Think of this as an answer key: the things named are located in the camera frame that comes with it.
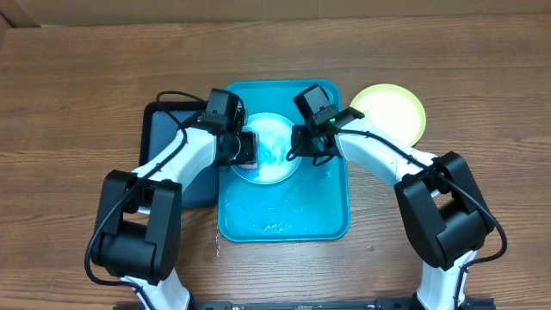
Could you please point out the light blue plate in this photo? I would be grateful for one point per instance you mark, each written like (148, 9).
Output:
(273, 133)

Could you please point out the teal plastic tray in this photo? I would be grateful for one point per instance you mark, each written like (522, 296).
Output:
(311, 205)

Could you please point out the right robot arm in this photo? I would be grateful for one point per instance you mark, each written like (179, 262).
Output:
(443, 212)

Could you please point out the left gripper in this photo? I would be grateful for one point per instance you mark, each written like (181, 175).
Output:
(224, 163)

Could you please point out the black plastic tray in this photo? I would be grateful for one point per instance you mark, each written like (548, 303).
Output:
(158, 130)

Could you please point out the green scrubbing sponge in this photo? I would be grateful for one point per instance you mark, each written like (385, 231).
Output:
(251, 165)

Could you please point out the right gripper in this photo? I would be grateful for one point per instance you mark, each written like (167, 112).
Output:
(302, 142)

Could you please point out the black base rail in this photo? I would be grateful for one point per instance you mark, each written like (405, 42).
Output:
(379, 304)

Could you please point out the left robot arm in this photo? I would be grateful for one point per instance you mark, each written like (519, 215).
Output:
(137, 233)

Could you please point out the yellow-green plate front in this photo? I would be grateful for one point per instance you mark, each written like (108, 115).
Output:
(393, 109)

